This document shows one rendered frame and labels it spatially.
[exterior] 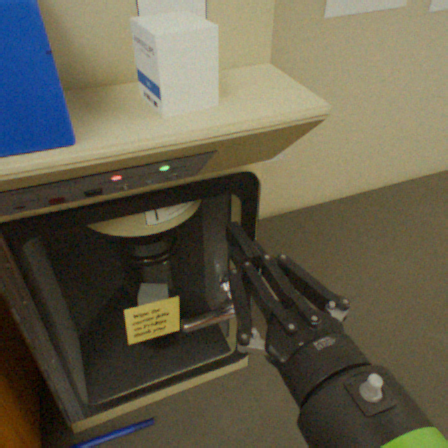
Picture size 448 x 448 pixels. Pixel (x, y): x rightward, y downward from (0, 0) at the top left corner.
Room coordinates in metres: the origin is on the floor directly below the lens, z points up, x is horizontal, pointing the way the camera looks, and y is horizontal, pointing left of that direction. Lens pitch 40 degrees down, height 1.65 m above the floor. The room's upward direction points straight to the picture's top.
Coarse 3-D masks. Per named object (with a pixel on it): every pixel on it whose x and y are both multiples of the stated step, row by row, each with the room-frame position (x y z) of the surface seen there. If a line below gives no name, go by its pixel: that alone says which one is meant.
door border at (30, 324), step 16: (0, 240) 0.31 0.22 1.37; (0, 256) 0.31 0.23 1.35; (0, 272) 0.31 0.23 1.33; (16, 272) 0.31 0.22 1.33; (16, 288) 0.31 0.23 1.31; (16, 304) 0.31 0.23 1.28; (32, 304) 0.31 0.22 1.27; (32, 320) 0.31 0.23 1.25; (32, 336) 0.31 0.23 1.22; (48, 336) 0.31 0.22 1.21; (32, 352) 0.30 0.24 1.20; (48, 352) 0.31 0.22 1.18; (48, 368) 0.31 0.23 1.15; (64, 384) 0.31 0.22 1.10; (64, 400) 0.31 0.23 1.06; (64, 416) 0.30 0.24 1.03; (80, 416) 0.31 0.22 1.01
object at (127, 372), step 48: (192, 192) 0.39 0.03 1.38; (240, 192) 0.41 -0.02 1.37; (48, 240) 0.33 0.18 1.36; (96, 240) 0.34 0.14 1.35; (144, 240) 0.36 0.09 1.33; (192, 240) 0.39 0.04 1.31; (48, 288) 0.32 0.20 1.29; (96, 288) 0.34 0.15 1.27; (144, 288) 0.36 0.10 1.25; (192, 288) 0.38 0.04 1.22; (96, 336) 0.33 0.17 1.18; (192, 336) 0.38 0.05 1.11; (96, 384) 0.32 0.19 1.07; (144, 384) 0.35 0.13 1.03
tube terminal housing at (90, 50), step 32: (64, 0) 0.36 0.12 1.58; (96, 0) 0.37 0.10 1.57; (128, 0) 0.38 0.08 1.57; (224, 0) 0.42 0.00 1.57; (256, 0) 0.43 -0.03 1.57; (64, 32) 0.36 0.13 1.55; (96, 32) 0.37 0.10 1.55; (128, 32) 0.38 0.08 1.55; (224, 32) 0.42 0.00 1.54; (256, 32) 0.43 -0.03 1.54; (64, 64) 0.36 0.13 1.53; (96, 64) 0.37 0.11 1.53; (128, 64) 0.38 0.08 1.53; (224, 64) 0.42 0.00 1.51; (256, 64) 0.43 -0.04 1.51; (128, 192) 0.37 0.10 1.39; (192, 384) 0.39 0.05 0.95; (96, 416) 0.33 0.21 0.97
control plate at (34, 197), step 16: (176, 160) 0.30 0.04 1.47; (192, 160) 0.31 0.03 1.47; (208, 160) 0.33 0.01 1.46; (96, 176) 0.28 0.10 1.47; (112, 176) 0.29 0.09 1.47; (128, 176) 0.30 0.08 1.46; (144, 176) 0.31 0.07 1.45; (160, 176) 0.33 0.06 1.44; (176, 176) 0.35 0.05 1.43; (192, 176) 0.37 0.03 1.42; (0, 192) 0.25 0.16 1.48; (16, 192) 0.26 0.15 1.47; (32, 192) 0.27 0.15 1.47; (48, 192) 0.28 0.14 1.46; (64, 192) 0.29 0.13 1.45; (80, 192) 0.30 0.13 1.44; (112, 192) 0.33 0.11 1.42; (0, 208) 0.28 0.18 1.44; (32, 208) 0.30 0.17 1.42
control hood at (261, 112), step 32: (64, 96) 0.34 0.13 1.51; (96, 96) 0.35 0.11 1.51; (128, 96) 0.35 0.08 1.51; (224, 96) 0.35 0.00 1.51; (256, 96) 0.35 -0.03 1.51; (288, 96) 0.35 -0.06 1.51; (96, 128) 0.29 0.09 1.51; (128, 128) 0.29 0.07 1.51; (160, 128) 0.29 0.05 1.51; (192, 128) 0.29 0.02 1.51; (224, 128) 0.29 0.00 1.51; (256, 128) 0.30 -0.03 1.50; (288, 128) 0.32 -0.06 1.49; (0, 160) 0.24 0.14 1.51; (32, 160) 0.24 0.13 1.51; (64, 160) 0.25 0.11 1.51; (96, 160) 0.26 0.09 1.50; (128, 160) 0.27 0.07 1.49; (160, 160) 0.29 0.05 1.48; (224, 160) 0.35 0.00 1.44; (256, 160) 0.39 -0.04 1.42
